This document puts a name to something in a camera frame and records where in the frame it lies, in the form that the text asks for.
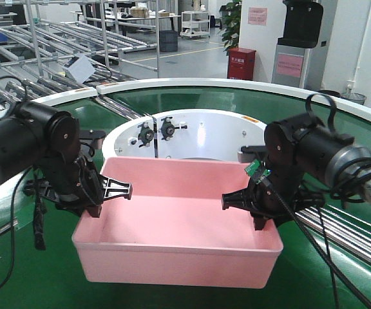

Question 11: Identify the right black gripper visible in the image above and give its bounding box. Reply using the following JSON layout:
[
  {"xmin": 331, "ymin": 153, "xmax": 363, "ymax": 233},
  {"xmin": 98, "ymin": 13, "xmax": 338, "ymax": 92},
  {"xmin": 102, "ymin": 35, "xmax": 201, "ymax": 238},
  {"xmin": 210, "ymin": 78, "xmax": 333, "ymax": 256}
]
[{"xmin": 222, "ymin": 162, "xmax": 325, "ymax": 230}]

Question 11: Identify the metal roller conveyor rack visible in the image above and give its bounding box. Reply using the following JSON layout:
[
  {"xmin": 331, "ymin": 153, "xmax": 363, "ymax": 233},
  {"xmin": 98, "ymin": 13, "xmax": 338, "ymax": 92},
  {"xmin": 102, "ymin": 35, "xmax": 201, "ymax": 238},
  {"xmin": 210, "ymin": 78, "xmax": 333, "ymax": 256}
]
[{"xmin": 0, "ymin": 0, "xmax": 173, "ymax": 113}]

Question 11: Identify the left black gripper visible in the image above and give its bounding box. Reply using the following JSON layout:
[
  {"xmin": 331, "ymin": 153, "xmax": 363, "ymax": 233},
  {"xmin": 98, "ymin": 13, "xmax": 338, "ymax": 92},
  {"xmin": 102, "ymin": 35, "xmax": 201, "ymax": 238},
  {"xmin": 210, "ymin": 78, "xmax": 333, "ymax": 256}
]
[{"xmin": 24, "ymin": 152, "xmax": 133, "ymax": 218}]

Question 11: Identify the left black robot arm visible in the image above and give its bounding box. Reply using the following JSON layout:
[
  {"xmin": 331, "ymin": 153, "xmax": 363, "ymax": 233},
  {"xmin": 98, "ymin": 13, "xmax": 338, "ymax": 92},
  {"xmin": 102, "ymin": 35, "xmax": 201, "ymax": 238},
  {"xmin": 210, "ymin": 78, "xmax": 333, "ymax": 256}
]
[{"xmin": 0, "ymin": 101, "xmax": 133, "ymax": 218}]

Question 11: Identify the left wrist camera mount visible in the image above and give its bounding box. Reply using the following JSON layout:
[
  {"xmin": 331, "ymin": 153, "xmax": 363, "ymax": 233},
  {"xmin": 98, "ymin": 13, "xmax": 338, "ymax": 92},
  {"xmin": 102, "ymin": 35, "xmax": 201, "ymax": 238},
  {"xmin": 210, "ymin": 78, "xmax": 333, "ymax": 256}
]
[{"xmin": 79, "ymin": 129, "xmax": 106, "ymax": 149}]

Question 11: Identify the red fire equipment box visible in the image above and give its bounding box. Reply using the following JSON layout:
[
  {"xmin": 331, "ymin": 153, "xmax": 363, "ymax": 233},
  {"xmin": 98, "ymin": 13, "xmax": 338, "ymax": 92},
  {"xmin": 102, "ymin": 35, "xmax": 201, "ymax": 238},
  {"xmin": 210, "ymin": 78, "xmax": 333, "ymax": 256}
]
[{"xmin": 227, "ymin": 48, "xmax": 256, "ymax": 80}]

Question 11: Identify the pink plastic bin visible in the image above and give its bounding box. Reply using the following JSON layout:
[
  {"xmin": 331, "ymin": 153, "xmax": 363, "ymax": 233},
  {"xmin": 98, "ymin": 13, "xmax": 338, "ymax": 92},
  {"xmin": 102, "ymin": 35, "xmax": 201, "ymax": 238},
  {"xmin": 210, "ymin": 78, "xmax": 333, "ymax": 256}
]
[{"xmin": 72, "ymin": 157, "xmax": 283, "ymax": 288}]

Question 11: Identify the left black bearing block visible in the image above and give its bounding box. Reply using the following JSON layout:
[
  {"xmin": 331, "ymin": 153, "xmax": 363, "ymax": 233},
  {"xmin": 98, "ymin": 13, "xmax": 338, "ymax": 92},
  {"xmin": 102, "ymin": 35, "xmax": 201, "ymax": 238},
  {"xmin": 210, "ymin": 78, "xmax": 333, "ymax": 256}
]
[{"xmin": 137, "ymin": 122, "xmax": 155, "ymax": 147}]

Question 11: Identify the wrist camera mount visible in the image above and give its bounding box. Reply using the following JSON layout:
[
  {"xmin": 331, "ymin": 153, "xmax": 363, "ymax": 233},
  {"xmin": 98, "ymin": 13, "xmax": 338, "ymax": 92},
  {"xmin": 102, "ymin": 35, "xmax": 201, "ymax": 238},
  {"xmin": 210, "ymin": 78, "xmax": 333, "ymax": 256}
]
[
  {"xmin": 79, "ymin": 129, "xmax": 106, "ymax": 149},
  {"xmin": 237, "ymin": 145, "xmax": 267, "ymax": 163}
]

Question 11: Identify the green circular conveyor belt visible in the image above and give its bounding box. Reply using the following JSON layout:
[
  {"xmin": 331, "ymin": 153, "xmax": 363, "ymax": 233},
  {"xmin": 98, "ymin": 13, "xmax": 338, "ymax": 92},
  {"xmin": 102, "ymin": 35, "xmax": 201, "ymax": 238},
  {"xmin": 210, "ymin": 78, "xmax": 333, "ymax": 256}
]
[{"xmin": 0, "ymin": 86, "xmax": 371, "ymax": 308}]

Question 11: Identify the black bearing block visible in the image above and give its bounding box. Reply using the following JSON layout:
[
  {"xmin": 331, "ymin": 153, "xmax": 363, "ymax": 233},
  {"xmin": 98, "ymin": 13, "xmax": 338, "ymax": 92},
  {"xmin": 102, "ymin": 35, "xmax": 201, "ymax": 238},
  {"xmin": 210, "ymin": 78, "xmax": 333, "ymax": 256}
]
[
  {"xmin": 137, "ymin": 122, "xmax": 155, "ymax": 147},
  {"xmin": 160, "ymin": 117, "xmax": 188, "ymax": 140}
]

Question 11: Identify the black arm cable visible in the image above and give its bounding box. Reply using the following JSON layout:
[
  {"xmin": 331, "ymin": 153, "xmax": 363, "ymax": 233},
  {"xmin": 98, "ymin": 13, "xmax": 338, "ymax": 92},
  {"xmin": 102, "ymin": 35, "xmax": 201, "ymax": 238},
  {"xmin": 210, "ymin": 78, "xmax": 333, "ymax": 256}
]
[
  {"xmin": 269, "ymin": 93, "xmax": 371, "ymax": 309},
  {"xmin": 0, "ymin": 75, "xmax": 44, "ymax": 303}
]

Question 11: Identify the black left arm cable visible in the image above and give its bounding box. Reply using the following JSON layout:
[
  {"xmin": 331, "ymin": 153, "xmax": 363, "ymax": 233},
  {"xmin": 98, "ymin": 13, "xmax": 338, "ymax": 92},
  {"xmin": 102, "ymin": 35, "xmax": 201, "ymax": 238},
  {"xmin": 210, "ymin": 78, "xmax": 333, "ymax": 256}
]
[{"xmin": 0, "ymin": 75, "xmax": 44, "ymax": 303}]

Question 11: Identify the black plastic crate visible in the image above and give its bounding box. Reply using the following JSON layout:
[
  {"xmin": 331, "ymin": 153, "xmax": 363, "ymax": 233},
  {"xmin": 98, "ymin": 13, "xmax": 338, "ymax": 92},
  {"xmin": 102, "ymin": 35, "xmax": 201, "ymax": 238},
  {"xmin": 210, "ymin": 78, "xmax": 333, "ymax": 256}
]
[{"xmin": 159, "ymin": 30, "xmax": 178, "ymax": 52}]

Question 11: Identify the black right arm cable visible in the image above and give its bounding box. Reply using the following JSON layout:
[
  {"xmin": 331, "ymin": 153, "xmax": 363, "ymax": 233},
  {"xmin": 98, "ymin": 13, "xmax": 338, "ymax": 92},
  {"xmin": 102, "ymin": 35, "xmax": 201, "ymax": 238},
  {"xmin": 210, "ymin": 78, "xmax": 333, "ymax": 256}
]
[{"xmin": 269, "ymin": 93, "xmax": 371, "ymax": 309}]

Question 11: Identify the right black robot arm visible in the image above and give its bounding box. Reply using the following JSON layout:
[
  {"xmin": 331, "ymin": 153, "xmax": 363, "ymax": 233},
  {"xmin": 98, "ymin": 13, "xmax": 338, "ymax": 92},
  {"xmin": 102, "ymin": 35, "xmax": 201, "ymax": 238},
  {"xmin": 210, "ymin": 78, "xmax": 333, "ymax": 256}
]
[{"xmin": 222, "ymin": 113, "xmax": 371, "ymax": 230}]

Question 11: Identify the white utility cart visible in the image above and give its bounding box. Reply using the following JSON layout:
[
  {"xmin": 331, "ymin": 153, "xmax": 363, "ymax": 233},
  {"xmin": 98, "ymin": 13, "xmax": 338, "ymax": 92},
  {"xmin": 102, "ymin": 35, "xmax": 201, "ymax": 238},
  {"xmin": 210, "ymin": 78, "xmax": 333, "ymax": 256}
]
[{"xmin": 180, "ymin": 10, "xmax": 210, "ymax": 39}]

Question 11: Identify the green circuit board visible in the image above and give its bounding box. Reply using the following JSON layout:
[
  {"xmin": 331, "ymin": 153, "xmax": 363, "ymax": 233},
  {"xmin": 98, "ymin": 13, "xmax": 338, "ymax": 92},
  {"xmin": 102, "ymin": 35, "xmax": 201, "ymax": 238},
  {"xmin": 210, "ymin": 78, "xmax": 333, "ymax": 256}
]
[{"xmin": 244, "ymin": 159, "xmax": 271, "ymax": 184}]

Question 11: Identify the white control box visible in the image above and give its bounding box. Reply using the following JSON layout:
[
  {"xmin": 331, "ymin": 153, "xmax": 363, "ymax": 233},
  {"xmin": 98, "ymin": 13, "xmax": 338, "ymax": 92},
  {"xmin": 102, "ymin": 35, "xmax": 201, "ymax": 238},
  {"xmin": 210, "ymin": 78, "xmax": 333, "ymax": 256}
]
[{"xmin": 62, "ymin": 53, "xmax": 95, "ymax": 83}]

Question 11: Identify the right black bearing block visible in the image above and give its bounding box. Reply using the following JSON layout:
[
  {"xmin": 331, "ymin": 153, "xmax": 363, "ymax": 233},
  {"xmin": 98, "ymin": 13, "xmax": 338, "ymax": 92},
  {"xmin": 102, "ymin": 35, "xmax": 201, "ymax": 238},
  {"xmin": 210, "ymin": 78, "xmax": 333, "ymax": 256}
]
[{"xmin": 160, "ymin": 117, "xmax": 188, "ymax": 140}]

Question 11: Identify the white inner conveyor ring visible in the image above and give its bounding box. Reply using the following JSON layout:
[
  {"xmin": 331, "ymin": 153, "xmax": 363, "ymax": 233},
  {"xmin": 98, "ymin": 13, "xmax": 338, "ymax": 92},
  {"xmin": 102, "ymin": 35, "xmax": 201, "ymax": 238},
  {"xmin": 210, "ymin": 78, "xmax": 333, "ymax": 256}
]
[{"xmin": 101, "ymin": 108, "xmax": 268, "ymax": 168}]

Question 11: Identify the green potted plant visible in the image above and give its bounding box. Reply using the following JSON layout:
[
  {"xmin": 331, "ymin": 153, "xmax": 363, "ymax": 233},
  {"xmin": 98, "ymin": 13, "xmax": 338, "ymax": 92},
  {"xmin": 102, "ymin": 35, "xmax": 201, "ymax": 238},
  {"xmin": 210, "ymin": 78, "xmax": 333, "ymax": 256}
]
[{"xmin": 220, "ymin": 0, "xmax": 242, "ymax": 53}]

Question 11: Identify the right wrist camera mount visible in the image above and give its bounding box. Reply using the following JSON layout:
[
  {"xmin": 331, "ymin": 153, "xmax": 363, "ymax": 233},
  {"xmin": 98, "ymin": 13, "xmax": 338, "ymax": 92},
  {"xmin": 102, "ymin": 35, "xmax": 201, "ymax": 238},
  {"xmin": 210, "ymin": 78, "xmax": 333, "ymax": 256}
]
[{"xmin": 237, "ymin": 145, "xmax": 267, "ymax": 163}]

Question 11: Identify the white outer conveyor rim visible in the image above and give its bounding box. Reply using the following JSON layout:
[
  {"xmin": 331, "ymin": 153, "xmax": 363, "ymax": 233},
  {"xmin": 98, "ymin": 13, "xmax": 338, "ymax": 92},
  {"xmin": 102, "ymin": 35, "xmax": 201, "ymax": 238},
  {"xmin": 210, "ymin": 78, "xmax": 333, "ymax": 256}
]
[{"xmin": 35, "ymin": 78, "xmax": 371, "ymax": 122}]

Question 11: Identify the pink wall notice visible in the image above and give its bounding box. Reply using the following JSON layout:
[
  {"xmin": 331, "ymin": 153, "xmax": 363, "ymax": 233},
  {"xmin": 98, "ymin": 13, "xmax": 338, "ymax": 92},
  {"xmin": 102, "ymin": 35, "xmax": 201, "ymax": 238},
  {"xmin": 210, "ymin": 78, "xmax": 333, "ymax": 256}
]
[{"xmin": 247, "ymin": 7, "xmax": 268, "ymax": 26}]

